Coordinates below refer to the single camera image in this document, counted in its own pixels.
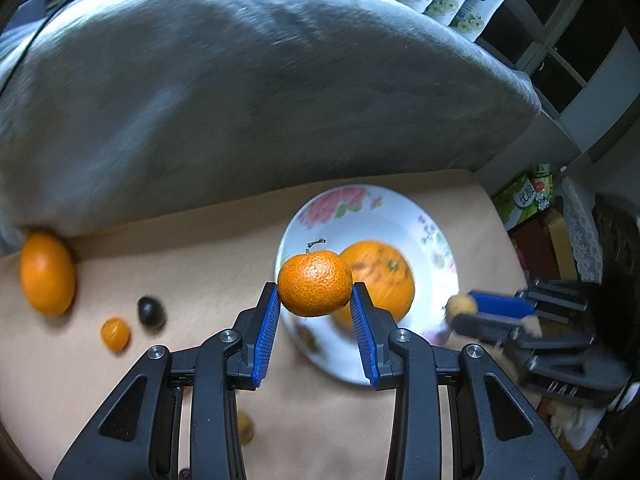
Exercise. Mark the white lace cloth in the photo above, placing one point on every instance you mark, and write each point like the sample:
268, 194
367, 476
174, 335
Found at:
580, 230

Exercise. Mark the grey blanket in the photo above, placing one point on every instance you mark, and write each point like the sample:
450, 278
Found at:
250, 85

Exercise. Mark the tiny orange kumquat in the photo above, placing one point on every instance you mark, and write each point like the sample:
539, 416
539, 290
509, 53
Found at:
115, 334

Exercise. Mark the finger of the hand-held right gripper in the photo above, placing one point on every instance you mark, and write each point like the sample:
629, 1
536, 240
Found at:
500, 304
490, 327

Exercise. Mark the small yellowish fruit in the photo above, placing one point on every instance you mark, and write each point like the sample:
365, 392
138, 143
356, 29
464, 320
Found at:
459, 307

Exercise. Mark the white floral plate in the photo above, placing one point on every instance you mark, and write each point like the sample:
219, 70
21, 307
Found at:
400, 220

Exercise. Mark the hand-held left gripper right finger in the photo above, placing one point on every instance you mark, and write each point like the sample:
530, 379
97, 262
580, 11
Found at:
362, 335

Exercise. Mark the green carton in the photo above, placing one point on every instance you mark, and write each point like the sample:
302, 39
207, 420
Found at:
515, 205

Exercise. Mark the dark red box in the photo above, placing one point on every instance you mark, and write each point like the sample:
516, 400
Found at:
535, 250

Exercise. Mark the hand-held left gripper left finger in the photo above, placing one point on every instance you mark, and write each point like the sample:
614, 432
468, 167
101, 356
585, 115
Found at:
267, 335

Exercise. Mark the white framed window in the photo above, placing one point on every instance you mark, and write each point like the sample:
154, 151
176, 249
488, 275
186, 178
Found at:
560, 45

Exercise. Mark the small brown fruit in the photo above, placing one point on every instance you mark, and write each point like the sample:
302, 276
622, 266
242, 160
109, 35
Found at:
246, 427

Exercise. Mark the small mandarin with stem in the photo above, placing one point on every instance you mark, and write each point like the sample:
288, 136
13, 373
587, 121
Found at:
315, 282

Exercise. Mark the small dark fruit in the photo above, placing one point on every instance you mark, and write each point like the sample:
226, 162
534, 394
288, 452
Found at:
151, 312

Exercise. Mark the green snack packet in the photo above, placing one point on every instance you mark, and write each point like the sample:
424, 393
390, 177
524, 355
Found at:
541, 185

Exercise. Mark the dark carved furniture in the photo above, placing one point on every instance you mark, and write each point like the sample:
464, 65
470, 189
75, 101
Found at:
620, 240

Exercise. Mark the round large orange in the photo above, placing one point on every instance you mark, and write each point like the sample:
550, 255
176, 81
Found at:
385, 280

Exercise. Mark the oval large orange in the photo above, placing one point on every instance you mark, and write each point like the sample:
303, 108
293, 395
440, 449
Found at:
47, 275

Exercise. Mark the tan cardboard box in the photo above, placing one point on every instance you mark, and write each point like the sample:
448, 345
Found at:
557, 235

